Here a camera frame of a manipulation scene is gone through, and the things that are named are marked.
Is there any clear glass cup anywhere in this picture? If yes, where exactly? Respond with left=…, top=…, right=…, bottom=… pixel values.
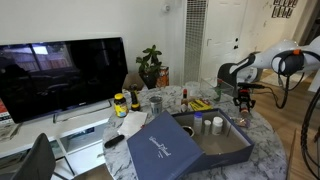
left=233, top=116, right=251, bottom=130

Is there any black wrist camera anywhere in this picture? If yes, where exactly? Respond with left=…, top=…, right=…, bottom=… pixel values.
left=237, top=82, right=266, bottom=91

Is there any small white bottle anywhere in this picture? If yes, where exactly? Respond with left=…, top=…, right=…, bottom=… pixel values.
left=203, top=119, right=213, bottom=136

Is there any green bottle with red cap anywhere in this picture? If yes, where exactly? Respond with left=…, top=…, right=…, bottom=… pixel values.
left=213, top=79, right=224, bottom=103

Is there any white television stand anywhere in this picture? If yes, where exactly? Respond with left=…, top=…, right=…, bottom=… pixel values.
left=0, top=99, right=117, bottom=178

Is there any clear plastic cup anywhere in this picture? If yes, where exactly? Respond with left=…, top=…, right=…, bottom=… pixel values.
left=184, top=80, right=201, bottom=99

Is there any brown cardboard box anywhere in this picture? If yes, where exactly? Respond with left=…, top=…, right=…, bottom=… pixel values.
left=122, top=72, right=146, bottom=91

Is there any metal cup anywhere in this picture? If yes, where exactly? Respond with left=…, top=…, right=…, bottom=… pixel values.
left=148, top=95, right=164, bottom=118

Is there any dark bottle with yellow label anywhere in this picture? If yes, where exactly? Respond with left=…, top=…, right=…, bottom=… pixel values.
left=129, top=84, right=142, bottom=112

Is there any small bottle with red lid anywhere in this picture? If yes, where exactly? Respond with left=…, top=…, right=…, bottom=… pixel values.
left=240, top=107, right=251, bottom=119

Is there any red and white printed paper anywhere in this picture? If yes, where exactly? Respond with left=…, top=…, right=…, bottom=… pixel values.
left=0, top=98, right=11, bottom=126

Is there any black flat screen television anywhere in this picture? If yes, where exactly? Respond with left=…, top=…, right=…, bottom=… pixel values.
left=0, top=36, right=129, bottom=125

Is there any navy blue cardboard box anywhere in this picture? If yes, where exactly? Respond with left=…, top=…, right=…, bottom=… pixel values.
left=171, top=107, right=256, bottom=171

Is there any white bottle with blue lid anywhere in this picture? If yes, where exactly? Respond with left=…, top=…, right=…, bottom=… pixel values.
left=193, top=111, right=204, bottom=136

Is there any white wall thermostat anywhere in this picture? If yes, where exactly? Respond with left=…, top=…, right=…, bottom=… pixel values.
left=161, top=2, right=172, bottom=15

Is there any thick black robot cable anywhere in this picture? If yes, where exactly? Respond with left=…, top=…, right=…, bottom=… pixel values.
left=256, top=49, right=320, bottom=180

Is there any navy blue box lid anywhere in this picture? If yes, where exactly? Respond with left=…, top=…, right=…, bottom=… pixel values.
left=126, top=110, right=205, bottom=180

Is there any dark grey chair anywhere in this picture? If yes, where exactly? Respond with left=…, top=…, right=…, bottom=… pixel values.
left=9, top=132, right=57, bottom=180

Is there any black remote control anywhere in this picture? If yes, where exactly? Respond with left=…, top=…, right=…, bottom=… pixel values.
left=104, top=134, right=126, bottom=149

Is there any round metal tin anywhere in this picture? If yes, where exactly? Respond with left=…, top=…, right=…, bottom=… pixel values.
left=181, top=125, right=196, bottom=138

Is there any yellow lid vitamin bottle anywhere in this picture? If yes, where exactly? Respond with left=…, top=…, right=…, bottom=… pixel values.
left=113, top=93, right=130, bottom=118

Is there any white paper napkin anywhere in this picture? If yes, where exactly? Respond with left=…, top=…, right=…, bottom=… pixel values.
left=117, top=110, right=149, bottom=138

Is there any hot sauce bottle red cap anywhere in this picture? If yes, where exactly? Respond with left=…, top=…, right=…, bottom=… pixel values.
left=180, top=88, right=190, bottom=113

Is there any yellow and green box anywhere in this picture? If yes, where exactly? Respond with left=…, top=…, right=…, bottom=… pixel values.
left=188, top=98, right=214, bottom=112

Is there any clear plastic container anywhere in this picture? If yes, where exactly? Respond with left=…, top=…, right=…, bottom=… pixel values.
left=199, top=77, right=235, bottom=101

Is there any white radiator grille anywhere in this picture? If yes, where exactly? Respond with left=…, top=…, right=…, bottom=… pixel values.
left=183, top=0, right=205, bottom=84

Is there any green potted plant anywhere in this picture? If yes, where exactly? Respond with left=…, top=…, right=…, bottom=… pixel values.
left=135, top=44, right=164, bottom=90

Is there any wall photo collage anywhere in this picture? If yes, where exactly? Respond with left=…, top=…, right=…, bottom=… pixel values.
left=271, top=0, right=300, bottom=20

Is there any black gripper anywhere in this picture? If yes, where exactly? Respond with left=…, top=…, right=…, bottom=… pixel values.
left=232, top=87, right=257, bottom=110

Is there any white door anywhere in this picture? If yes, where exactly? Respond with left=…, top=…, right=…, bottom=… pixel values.
left=200, top=0, right=250, bottom=80

